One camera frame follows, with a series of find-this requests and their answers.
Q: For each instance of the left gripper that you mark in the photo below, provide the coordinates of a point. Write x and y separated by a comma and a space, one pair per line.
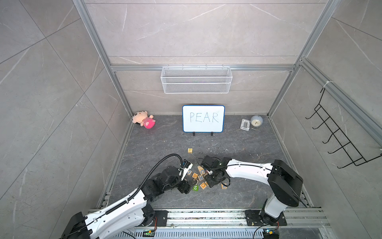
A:
184, 188

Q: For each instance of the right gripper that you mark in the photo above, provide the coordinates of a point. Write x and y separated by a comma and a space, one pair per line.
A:
210, 182

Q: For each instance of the wooden block orange E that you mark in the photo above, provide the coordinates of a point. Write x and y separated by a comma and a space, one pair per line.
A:
204, 185

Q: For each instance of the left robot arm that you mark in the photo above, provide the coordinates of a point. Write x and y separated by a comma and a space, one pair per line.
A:
135, 208

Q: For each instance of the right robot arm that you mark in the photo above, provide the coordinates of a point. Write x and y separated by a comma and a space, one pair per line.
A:
284, 182

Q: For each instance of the small white rectangular box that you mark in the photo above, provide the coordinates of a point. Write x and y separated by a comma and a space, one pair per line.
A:
245, 125

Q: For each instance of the round white clock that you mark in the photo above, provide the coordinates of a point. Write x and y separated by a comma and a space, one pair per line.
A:
256, 121

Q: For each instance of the pink plush toy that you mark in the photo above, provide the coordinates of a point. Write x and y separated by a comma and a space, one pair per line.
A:
143, 119

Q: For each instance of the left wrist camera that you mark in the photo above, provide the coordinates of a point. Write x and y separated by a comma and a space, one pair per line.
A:
185, 167

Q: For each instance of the whiteboard with blue frame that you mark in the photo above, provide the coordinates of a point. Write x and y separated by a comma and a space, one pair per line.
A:
203, 118

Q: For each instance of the white wire basket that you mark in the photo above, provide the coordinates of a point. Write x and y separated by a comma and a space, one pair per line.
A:
196, 80

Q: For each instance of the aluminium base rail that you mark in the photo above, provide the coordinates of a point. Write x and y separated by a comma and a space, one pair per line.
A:
208, 223

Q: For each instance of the black wall hook rack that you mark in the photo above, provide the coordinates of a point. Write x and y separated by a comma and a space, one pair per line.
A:
339, 136

